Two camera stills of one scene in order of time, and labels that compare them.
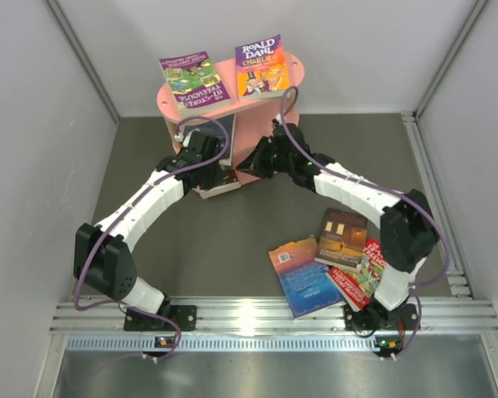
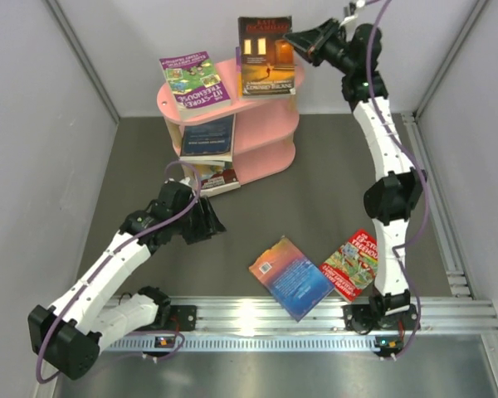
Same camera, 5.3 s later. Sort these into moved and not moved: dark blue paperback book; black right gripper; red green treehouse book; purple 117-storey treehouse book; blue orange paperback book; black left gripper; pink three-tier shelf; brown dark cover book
Moved: black right gripper; blue orange paperback book; brown dark cover book; black left gripper
Not moved: dark blue paperback book; pink three-tier shelf; purple 117-storey treehouse book; red green treehouse book
